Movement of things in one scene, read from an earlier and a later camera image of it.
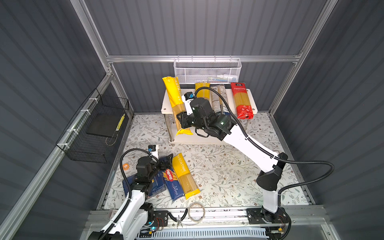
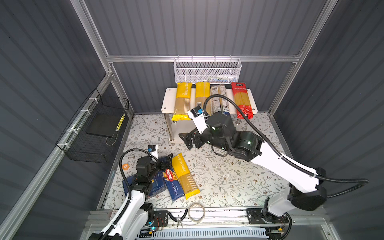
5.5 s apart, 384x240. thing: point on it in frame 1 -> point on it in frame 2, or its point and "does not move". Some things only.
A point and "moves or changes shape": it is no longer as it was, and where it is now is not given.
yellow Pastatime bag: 188,185 does not move
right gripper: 182,120 -> 187,138
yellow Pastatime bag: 172,85 moves or changes shape
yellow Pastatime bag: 204,93 does not move
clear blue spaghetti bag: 218,104 does not move
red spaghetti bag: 244,110 does not move
